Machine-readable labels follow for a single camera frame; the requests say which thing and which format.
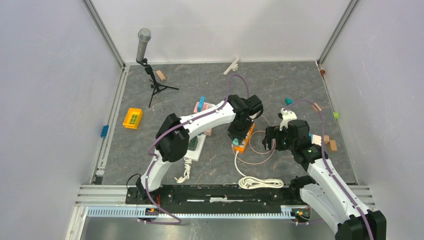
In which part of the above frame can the orange power strip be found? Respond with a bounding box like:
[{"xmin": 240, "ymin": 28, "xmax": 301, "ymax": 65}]
[{"xmin": 232, "ymin": 123, "xmax": 256, "ymax": 154}]

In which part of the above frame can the small mauve cube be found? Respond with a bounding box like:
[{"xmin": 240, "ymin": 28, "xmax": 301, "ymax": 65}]
[{"xmin": 203, "ymin": 128, "xmax": 212, "ymax": 136}]

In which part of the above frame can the pink cube socket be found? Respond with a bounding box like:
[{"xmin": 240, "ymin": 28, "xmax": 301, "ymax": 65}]
[{"xmin": 193, "ymin": 101, "xmax": 215, "ymax": 114}]

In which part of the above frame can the light blue adapter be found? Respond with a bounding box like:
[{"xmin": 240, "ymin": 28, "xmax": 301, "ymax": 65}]
[{"xmin": 197, "ymin": 96, "xmax": 205, "ymax": 109}]

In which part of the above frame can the dark green socket cube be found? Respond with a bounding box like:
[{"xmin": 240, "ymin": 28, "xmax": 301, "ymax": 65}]
[{"xmin": 187, "ymin": 136, "xmax": 198, "ymax": 151}]

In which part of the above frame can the white multicolour power strip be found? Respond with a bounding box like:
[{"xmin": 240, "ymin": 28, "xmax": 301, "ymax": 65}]
[{"xmin": 181, "ymin": 103, "xmax": 217, "ymax": 163}]

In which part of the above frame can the teal cube block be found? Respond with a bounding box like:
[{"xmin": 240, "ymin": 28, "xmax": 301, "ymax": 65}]
[{"xmin": 232, "ymin": 138, "xmax": 239, "ymax": 146}]

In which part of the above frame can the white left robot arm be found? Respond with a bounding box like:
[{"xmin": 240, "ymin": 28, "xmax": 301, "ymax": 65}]
[{"xmin": 137, "ymin": 94, "xmax": 264, "ymax": 204}]

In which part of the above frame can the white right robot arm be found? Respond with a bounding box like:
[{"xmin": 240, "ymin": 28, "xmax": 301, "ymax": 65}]
[{"xmin": 262, "ymin": 119, "xmax": 387, "ymax": 240}]

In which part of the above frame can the teal triangle block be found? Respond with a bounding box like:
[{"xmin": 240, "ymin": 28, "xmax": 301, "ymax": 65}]
[{"xmin": 285, "ymin": 97, "xmax": 294, "ymax": 106}]

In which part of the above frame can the wooden blocks pair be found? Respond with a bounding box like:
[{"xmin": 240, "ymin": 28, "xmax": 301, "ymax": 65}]
[{"xmin": 321, "ymin": 135, "xmax": 338, "ymax": 152}]

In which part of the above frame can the tan block right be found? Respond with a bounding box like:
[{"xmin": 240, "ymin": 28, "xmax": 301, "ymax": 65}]
[{"xmin": 312, "ymin": 103, "xmax": 322, "ymax": 113}]

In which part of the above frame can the black tripod mic stand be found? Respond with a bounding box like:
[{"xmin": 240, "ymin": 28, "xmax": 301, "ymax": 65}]
[{"xmin": 136, "ymin": 58, "xmax": 179, "ymax": 108}]

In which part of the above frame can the tan wooden block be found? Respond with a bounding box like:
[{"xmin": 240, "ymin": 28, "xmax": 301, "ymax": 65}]
[{"xmin": 156, "ymin": 70, "xmax": 167, "ymax": 82}]

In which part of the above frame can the yellow toy crate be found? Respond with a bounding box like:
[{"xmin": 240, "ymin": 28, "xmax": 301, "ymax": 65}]
[{"xmin": 122, "ymin": 108, "xmax": 143, "ymax": 130}]

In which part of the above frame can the grey microphone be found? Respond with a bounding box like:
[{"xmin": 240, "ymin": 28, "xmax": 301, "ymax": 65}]
[{"xmin": 136, "ymin": 28, "xmax": 152, "ymax": 62}]

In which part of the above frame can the coiled white cable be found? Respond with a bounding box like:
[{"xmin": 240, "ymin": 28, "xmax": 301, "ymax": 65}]
[{"xmin": 233, "ymin": 150, "xmax": 285, "ymax": 191}]

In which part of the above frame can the white strip plug cable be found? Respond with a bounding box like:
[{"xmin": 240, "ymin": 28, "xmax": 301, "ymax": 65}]
[{"xmin": 173, "ymin": 158, "xmax": 194, "ymax": 185}]

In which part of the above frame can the white plastic bracket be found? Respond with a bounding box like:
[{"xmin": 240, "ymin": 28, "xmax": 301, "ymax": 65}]
[{"xmin": 223, "ymin": 57, "xmax": 240, "ymax": 76}]

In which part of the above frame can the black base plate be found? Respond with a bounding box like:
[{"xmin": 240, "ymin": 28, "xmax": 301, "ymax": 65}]
[{"xmin": 125, "ymin": 184, "xmax": 311, "ymax": 215}]

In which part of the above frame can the blue clip on rail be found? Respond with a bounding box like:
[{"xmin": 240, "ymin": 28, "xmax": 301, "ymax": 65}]
[{"xmin": 100, "ymin": 125, "xmax": 109, "ymax": 139}]

